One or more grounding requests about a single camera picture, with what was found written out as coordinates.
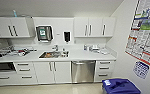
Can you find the stainless steel dishwasher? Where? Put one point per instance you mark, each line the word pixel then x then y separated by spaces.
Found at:
pixel 83 71

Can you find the blue dish soap bottle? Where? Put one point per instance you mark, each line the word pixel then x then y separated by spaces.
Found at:
pixel 85 47

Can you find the stack of white dishes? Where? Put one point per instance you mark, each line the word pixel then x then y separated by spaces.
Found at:
pixel 95 48

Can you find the chrome sink faucet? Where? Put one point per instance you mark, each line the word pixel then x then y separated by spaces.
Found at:
pixel 55 48

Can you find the steel kitchen sink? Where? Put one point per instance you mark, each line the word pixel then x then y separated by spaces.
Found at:
pixel 53 55

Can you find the white dish cloth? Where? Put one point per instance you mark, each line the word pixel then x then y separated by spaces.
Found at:
pixel 104 51

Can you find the steel paper towel dispenser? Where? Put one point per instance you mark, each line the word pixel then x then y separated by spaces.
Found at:
pixel 43 33

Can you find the white drawer unit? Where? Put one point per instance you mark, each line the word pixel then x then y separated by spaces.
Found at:
pixel 26 71
pixel 104 70

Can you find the dish rack with dishes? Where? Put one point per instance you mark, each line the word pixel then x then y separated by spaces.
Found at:
pixel 17 51

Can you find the teal spray bottle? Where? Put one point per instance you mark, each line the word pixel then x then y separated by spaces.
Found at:
pixel 15 13

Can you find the black built-in microwave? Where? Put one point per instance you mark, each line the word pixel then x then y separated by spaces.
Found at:
pixel 2 66

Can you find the black wall soap dispenser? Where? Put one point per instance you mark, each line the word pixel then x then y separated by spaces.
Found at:
pixel 67 36

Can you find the large colourful wall poster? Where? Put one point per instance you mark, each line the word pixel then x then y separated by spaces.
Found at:
pixel 144 33

